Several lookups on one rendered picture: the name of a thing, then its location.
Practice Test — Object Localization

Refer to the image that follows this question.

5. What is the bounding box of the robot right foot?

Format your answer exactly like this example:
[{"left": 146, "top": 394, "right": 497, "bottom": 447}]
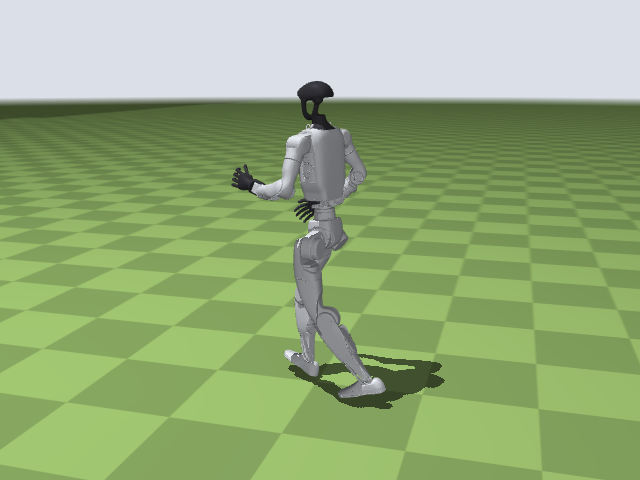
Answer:
[{"left": 284, "top": 350, "right": 319, "bottom": 377}]

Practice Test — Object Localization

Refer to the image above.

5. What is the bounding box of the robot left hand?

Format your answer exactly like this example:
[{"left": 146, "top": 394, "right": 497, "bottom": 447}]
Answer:
[{"left": 231, "top": 164, "right": 265, "bottom": 196}]

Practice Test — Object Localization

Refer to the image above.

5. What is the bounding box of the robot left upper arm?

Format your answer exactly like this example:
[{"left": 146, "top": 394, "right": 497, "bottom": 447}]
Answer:
[{"left": 275, "top": 133, "right": 311, "bottom": 200}]

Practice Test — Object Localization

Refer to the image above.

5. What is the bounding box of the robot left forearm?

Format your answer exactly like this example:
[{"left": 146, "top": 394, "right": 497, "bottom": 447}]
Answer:
[{"left": 251, "top": 180, "right": 283, "bottom": 201}]

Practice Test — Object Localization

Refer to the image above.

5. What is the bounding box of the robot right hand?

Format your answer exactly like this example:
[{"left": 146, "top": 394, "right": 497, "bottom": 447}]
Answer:
[{"left": 294, "top": 198, "right": 320, "bottom": 223}]

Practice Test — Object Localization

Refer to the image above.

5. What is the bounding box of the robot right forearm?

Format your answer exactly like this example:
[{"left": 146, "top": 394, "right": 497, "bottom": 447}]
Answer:
[{"left": 329, "top": 173, "right": 358, "bottom": 207}]

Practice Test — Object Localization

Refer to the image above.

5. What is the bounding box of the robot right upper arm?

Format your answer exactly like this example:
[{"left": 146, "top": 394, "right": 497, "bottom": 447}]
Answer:
[{"left": 340, "top": 129, "right": 367, "bottom": 185}]

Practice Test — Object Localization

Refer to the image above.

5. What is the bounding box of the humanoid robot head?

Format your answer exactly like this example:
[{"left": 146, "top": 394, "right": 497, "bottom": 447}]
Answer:
[{"left": 297, "top": 81, "right": 335, "bottom": 130}]

